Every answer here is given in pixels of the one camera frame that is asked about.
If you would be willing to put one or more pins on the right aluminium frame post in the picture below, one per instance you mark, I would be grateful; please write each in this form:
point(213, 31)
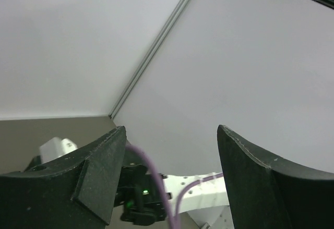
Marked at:
point(149, 55)

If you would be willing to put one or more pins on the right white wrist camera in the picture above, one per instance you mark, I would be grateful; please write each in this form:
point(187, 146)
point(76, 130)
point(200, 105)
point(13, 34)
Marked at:
point(56, 148)

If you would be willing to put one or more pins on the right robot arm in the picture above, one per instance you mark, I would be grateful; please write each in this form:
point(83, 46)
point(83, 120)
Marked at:
point(148, 197)

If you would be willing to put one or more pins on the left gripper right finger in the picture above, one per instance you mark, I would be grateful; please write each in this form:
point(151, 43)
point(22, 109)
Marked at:
point(268, 191)

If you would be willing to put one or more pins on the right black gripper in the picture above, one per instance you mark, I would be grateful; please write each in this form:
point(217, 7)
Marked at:
point(35, 165)

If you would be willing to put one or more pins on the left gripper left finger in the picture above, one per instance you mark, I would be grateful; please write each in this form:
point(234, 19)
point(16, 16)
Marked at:
point(74, 191)

